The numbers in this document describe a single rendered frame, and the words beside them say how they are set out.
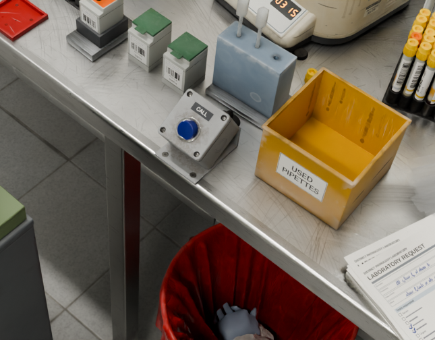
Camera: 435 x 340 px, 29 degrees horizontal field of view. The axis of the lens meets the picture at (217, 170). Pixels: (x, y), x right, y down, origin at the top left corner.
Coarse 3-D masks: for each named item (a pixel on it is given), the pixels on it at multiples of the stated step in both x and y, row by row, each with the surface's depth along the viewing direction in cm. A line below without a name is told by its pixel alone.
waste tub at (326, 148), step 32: (320, 96) 111; (352, 96) 107; (288, 128) 109; (320, 128) 114; (352, 128) 111; (384, 128) 107; (288, 160) 102; (320, 160) 111; (352, 160) 111; (384, 160) 105; (288, 192) 107; (320, 192) 102; (352, 192) 99
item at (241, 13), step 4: (240, 0) 105; (244, 0) 105; (248, 0) 105; (240, 4) 105; (244, 4) 105; (248, 4) 105; (240, 8) 106; (244, 8) 105; (236, 12) 106; (240, 12) 106; (244, 12) 106; (240, 16) 107
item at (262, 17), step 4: (260, 8) 104; (264, 8) 104; (260, 12) 104; (264, 12) 104; (268, 12) 105; (256, 16) 105; (260, 16) 104; (264, 16) 104; (256, 20) 105; (260, 20) 105; (264, 20) 105; (256, 24) 106; (260, 24) 105; (264, 24) 105; (260, 28) 106
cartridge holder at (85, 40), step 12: (84, 24) 118; (120, 24) 119; (72, 36) 119; (84, 36) 120; (96, 36) 117; (108, 36) 118; (120, 36) 120; (84, 48) 118; (96, 48) 118; (108, 48) 120
